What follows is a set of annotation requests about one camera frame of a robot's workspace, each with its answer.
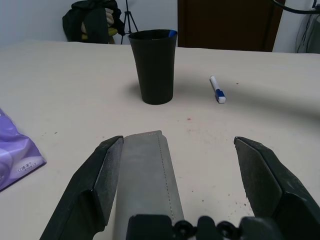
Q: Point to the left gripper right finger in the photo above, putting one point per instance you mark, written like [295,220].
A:
[270,185]

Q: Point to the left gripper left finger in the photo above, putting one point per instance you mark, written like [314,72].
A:
[87,195]

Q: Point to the grey glasses case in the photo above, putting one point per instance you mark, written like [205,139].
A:
[147,175]

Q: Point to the purple tissue pack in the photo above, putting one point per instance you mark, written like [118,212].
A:
[15,155]

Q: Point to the white marker blue cap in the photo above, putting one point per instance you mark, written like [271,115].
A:
[215,86]
[172,33]

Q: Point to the black cup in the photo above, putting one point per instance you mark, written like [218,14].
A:
[156,70]

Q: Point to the yellow-green stool cushion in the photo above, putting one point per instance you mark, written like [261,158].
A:
[112,32]

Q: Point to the dark brown door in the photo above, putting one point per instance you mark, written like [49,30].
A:
[225,22]

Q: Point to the black jacket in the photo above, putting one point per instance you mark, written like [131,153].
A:
[95,22]

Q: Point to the beige fabric item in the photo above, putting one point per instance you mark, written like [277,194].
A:
[109,17]

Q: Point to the black tripod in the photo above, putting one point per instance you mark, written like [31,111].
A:
[128,15]

